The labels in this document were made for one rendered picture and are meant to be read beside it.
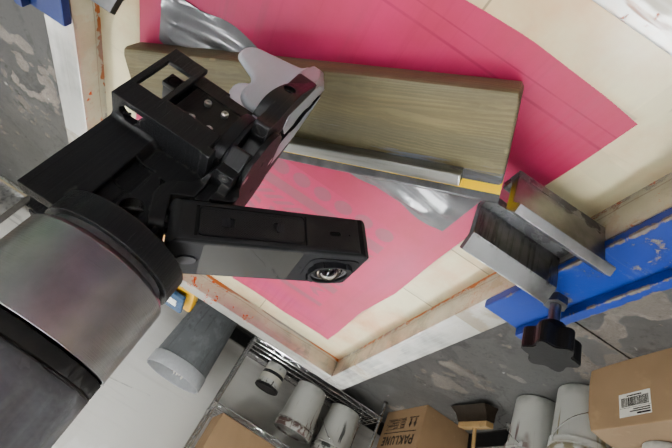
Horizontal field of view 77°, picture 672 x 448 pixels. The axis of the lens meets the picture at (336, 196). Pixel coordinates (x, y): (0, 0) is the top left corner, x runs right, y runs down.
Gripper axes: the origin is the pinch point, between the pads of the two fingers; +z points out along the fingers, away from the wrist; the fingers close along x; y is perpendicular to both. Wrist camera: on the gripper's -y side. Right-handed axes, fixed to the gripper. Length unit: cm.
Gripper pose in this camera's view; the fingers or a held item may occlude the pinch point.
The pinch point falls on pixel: (319, 87)
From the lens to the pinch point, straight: 34.7
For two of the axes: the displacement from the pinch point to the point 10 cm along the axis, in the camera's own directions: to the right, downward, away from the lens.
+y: -8.3, -5.6, -0.3
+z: 4.2, -6.5, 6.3
